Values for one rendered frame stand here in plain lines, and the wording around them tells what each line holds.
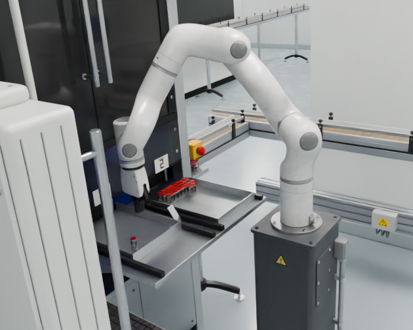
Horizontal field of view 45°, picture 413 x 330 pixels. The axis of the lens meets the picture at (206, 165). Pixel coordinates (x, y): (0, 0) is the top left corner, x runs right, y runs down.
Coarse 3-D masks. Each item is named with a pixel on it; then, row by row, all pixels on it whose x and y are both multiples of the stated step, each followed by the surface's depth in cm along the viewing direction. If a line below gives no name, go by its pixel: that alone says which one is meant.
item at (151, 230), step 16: (128, 208) 201; (96, 224) 195; (128, 224) 193; (144, 224) 192; (160, 224) 192; (176, 224) 184; (96, 240) 177; (128, 240) 182; (144, 240) 181; (160, 240) 178; (128, 256) 168
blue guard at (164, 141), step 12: (156, 132) 206; (168, 132) 212; (156, 144) 207; (168, 144) 214; (108, 156) 186; (144, 156) 203; (156, 156) 209; (168, 156) 215; (180, 156) 222; (84, 168) 178; (108, 168) 187; (120, 168) 192; (96, 180) 183; (120, 180) 194
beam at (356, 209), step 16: (256, 192) 305; (272, 192) 298; (320, 192) 283; (336, 192) 281; (320, 208) 282; (336, 208) 278; (352, 208) 271; (368, 208) 265; (384, 208) 261; (400, 208) 260; (368, 224) 268; (400, 224) 257
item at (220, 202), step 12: (204, 180) 219; (204, 192) 215; (216, 192) 214; (228, 192) 213; (240, 192) 209; (252, 192) 204; (156, 204) 203; (168, 204) 199; (180, 204) 206; (192, 204) 205; (204, 204) 205; (216, 204) 204; (228, 204) 203; (240, 204) 197; (204, 216) 189; (216, 216) 194; (228, 216) 191
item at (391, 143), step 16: (224, 112) 299; (240, 112) 293; (256, 112) 293; (256, 128) 286; (320, 128) 262; (336, 128) 266; (352, 128) 255; (368, 128) 251; (384, 128) 252; (400, 128) 248; (336, 144) 260; (352, 144) 256; (368, 144) 250; (384, 144) 246; (400, 144) 241
